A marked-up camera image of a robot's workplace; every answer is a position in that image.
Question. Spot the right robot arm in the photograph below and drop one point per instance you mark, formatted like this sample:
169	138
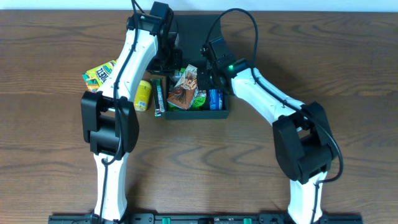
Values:
304	145

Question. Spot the yellow green snack box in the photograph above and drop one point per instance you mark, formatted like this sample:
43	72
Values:
95	77

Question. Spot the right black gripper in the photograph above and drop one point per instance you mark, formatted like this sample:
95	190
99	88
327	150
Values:
204	78

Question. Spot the green gummy candy bag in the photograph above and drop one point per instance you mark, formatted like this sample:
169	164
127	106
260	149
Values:
198	102

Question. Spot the small green red candy bar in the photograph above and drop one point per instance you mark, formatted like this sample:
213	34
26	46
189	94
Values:
158	97

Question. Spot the brown pocky box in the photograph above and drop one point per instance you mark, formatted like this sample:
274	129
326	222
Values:
185	90

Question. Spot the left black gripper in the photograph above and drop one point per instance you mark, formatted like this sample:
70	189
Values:
166	66

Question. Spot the dark green open box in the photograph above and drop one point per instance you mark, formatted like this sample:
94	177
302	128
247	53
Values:
192	31

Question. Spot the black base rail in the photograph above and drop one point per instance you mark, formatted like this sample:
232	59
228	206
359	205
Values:
149	218

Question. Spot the yellow mentos bottle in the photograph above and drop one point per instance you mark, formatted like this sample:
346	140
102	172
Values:
142	96

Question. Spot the blue cookie pack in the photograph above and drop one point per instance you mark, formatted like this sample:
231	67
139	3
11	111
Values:
215	99

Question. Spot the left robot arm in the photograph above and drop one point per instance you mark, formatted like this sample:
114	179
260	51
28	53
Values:
109	119

